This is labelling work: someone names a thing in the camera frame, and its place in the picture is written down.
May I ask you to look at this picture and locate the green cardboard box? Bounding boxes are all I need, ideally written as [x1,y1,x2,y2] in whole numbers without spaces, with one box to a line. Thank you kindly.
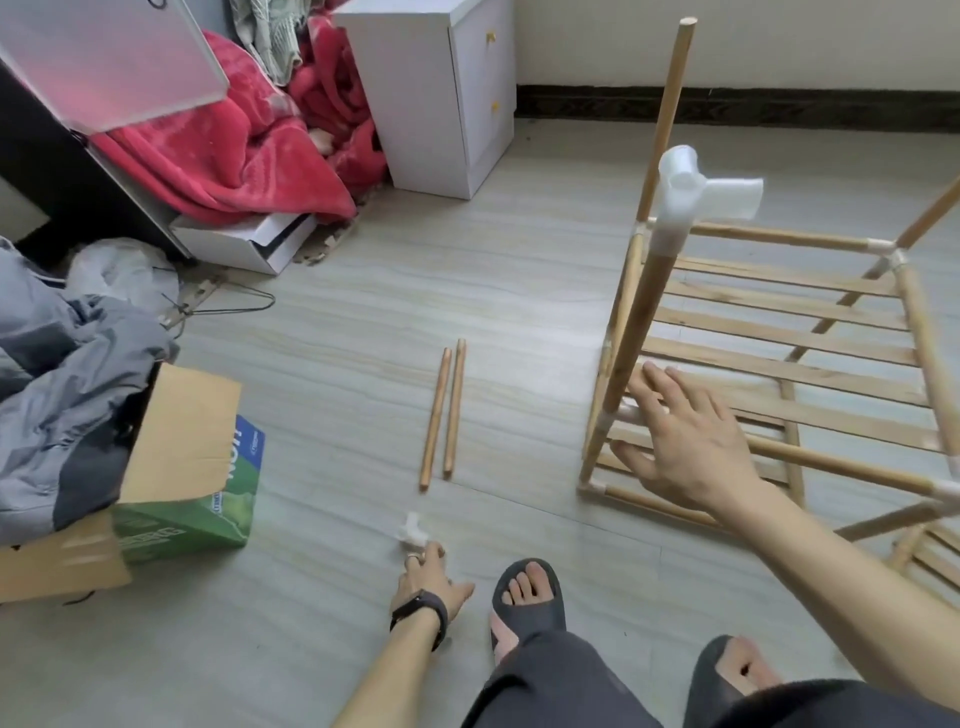
[0,363,267,605]

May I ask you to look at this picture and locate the black smartwatch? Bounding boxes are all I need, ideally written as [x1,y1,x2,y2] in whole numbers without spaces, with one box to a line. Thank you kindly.
[390,589,452,650]

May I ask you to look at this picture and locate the flat white box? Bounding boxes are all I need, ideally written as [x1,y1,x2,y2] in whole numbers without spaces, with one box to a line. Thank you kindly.
[172,210,317,276]

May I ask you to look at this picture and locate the wire clothes hanger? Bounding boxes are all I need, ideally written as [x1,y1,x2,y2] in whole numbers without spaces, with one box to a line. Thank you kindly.
[165,277,278,324]

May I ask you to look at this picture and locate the white plastic bag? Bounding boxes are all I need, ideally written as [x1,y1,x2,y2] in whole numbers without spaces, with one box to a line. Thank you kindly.
[60,237,182,324]

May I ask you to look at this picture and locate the person's right hand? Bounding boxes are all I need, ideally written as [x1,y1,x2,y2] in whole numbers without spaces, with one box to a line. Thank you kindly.
[609,364,767,519]

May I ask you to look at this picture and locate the white plastic door panel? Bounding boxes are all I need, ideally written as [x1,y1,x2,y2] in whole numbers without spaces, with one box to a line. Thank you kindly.
[0,0,231,137]

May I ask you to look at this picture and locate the white box cabinet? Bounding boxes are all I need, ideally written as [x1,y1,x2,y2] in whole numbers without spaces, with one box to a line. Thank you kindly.
[333,0,519,201]

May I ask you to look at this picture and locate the person's black sandal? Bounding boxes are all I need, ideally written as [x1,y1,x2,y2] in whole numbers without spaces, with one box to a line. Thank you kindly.
[487,558,569,662]
[682,634,789,728]

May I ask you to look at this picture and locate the red fleece blanket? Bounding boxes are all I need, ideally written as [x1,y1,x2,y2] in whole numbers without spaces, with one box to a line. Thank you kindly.
[90,0,389,227]

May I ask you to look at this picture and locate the person's left forearm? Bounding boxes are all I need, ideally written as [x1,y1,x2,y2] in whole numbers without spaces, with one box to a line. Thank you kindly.
[333,612,449,728]

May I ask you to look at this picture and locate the grey jacket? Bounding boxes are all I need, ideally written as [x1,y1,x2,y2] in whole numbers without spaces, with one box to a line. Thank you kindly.
[0,240,179,549]

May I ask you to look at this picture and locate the pale green cloth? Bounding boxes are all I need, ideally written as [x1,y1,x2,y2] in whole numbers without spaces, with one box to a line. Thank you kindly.
[232,0,317,89]

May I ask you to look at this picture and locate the person's left hand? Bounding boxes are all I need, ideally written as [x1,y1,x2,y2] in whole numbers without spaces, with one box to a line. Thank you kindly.
[393,543,477,620]

